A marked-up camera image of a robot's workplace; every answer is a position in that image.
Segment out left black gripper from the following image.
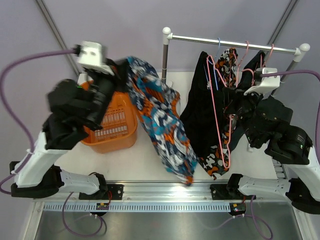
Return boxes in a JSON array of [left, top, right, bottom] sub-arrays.
[[84, 58, 130, 129]]

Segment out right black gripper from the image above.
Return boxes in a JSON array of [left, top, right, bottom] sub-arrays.
[[222, 82, 264, 145]]

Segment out black shorts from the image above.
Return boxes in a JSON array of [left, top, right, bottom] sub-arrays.
[[180, 51, 218, 159]]

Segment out blue wire hanger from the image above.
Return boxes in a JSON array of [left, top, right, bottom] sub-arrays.
[[203, 37, 221, 91]]

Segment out blue orange patterned shorts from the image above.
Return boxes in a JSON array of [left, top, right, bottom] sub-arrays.
[[126, 56, 198, 186]]

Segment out pink wire hanger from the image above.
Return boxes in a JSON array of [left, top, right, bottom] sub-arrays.
[[209, 70, 233, 170]]

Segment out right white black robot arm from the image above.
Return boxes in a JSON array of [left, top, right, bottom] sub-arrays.
[[223, 88, 320, 215]]

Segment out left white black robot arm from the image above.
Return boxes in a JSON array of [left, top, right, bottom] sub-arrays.
[[10, 58, 129, 200]]

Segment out dark navy shorts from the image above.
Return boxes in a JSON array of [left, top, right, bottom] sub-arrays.
[[229, 50, 266, 152]]

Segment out pink hanger under camouflage shorts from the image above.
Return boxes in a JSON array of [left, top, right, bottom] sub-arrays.
[[236, 40, 250, 75]]

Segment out orange grey camouflage shorts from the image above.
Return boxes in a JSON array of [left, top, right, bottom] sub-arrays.
[[201, 47, 238, 179]]

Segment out pink hanger under navy shorts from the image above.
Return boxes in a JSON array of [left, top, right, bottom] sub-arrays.
[[242, 44, 275, 86]]

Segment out orange plastic laundry basket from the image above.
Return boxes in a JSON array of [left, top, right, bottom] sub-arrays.
[[81, 92, 138, 154]]

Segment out silver clothes rack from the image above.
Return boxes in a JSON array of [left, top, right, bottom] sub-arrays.
[[161, 27, 310, 92]]

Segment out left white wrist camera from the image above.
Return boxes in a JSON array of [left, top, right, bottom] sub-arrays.
[[76, 41, 115, 76]]

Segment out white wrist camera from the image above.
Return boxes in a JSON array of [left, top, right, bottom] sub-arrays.
[[244, 67, 281, 96], [76, 41, 115, 76]]

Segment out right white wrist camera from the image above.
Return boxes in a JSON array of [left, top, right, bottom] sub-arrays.
[[244, 67, 281, 96]]

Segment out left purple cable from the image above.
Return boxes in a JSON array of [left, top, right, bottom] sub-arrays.
[[0, 48, 78, 196]]

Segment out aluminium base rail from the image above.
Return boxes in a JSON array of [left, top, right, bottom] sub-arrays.
[[32, 181, 305, 203]]

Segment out white slotted cable duct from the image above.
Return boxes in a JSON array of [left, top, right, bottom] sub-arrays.
[[43, 202, 231, 213]]

